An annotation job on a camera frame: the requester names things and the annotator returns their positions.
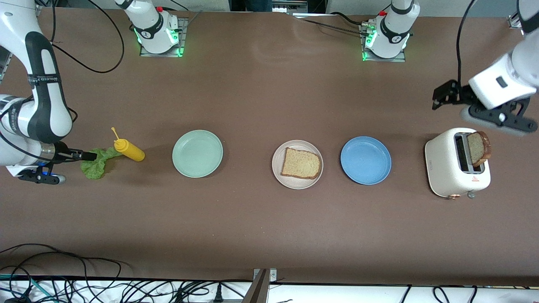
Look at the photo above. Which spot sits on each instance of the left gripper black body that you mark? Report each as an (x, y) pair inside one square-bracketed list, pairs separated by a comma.
[(462, 93)]

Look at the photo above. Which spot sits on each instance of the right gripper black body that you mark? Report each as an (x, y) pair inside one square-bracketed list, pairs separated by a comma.
[(63, 151)]

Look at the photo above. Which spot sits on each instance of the green lettuce leaf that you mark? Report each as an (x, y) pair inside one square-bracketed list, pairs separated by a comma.
[(94, 168)]

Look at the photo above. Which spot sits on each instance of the yellow squeeze bottle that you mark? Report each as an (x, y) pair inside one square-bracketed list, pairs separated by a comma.
[(132, 152)]

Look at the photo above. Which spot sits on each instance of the dark crust bread slice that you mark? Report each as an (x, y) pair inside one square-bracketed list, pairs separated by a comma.
[(478, 149)]

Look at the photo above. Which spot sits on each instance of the light brown bread slice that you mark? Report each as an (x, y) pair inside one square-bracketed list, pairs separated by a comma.
[(301, 164)]

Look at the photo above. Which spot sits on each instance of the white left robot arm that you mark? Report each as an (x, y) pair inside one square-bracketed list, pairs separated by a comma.
[(518, 71)]

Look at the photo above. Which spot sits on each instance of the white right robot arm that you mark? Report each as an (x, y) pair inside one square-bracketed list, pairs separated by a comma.
[(17, 25)]

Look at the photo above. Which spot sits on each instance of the blue plate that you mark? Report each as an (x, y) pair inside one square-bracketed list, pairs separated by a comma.
[(365, 160)]

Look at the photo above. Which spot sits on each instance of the mint green plate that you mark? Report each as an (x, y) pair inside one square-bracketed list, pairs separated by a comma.
[(197, 153)]

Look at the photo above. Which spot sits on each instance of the beige plate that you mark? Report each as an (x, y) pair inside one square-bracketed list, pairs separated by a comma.
[(297, 184)]

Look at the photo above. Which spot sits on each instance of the white toaster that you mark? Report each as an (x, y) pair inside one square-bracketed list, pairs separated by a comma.
[(442, 164)]

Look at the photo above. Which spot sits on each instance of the brown table cover sheet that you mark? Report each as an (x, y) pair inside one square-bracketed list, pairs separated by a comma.
[(337, 231)]

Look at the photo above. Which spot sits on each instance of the grey power strip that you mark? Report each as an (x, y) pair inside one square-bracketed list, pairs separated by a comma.
[(292, 6)]

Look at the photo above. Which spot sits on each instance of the black power plug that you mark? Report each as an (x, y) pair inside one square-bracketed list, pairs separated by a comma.
[(218, 294)]

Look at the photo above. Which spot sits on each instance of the dark blue trouser legs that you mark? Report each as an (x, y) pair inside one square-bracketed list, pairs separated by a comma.
[(252, 5)]

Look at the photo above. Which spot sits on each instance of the dark grey metal bar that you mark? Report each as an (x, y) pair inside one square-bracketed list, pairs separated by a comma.
[(257, 290)]

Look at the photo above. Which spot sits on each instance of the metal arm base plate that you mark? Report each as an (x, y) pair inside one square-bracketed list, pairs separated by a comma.
[(396, 59), (184, 31)]

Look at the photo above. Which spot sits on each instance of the aluminium frame rail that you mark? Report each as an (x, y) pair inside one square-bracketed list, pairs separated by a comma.
[(6, 63), (514, 22)]

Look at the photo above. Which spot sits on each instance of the grey metal bracket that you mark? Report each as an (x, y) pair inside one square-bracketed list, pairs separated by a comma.
[(273, 275)]

